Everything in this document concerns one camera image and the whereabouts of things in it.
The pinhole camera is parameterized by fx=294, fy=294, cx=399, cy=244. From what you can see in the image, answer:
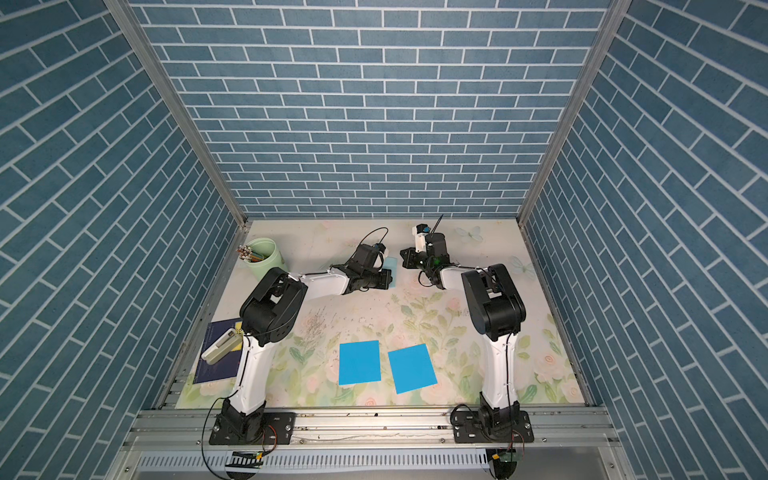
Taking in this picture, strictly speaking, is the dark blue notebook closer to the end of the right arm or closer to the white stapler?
the white stapler

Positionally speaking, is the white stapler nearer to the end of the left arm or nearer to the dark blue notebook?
the dark blue notebook

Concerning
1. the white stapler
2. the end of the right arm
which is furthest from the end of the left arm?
the white stapler

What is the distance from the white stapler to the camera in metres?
0.84
